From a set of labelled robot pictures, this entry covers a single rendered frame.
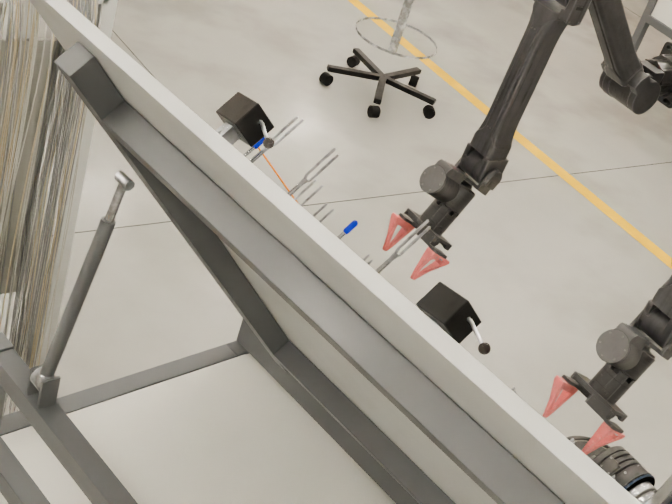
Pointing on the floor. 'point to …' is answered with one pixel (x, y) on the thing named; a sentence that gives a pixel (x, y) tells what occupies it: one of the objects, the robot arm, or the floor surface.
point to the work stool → (386, 73)
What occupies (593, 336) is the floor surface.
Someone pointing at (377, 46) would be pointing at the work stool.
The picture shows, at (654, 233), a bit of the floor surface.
